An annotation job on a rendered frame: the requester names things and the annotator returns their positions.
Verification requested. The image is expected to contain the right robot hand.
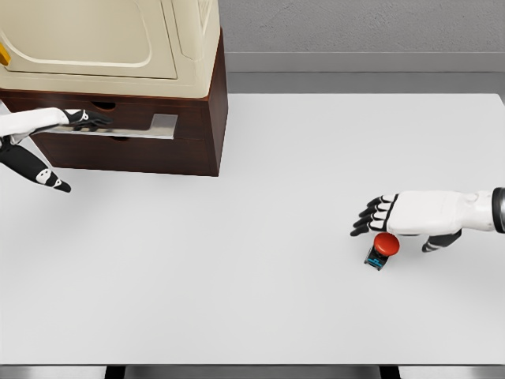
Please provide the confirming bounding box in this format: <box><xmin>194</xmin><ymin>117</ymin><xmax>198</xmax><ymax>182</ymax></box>
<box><xmin>350</xmin><ymin>190</ymin><xmax>473</xmax><ymax>254</ymax></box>

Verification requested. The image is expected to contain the red button switch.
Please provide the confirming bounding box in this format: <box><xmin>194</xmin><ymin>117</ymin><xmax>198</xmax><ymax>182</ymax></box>
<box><xmin>363</xmin><ymin>231</ymin><xmax>401</xmax><ymax>274</ymax></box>

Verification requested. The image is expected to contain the brown cabinet drawer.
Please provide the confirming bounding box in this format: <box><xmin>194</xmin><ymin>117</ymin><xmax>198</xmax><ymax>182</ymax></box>
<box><xmin>0</xmin><ymin>96</ymin><xmax>207</xmax><ymax>140</ymax></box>
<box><xmin>30</xmin><ymin>113</ymin><xmax>212</xmax><ymax>177</ymax></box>

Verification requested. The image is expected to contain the brown wooden cabinet body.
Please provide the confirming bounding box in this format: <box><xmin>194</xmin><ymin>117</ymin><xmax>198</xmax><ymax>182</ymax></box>
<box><xmin>0</xmin><ymin>27</ymin><xmax>230</xmax><ymax>178</ymax></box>

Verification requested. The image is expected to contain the cream cabinet upper unit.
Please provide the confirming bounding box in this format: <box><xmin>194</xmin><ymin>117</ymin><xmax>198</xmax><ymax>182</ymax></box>
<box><xmin>0</xmin><ymin>0</ymin><xmax>221</xmax><ymax>100</ymax></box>

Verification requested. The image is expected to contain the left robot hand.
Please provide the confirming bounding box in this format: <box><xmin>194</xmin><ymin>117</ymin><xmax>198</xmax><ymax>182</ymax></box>
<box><xmin>0</xmin><ymin>107</ymin><xmax>114</xmax><ymax>194</ymax></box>

